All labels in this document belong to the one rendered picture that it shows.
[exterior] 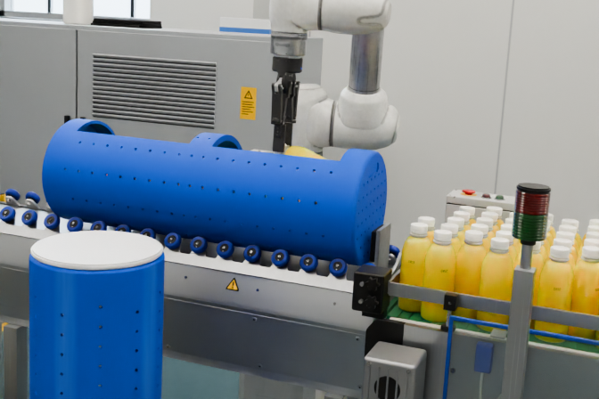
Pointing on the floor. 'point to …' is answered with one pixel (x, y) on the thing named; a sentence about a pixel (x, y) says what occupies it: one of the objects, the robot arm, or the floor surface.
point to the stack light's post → (518, 333)
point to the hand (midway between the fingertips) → (283, 137)
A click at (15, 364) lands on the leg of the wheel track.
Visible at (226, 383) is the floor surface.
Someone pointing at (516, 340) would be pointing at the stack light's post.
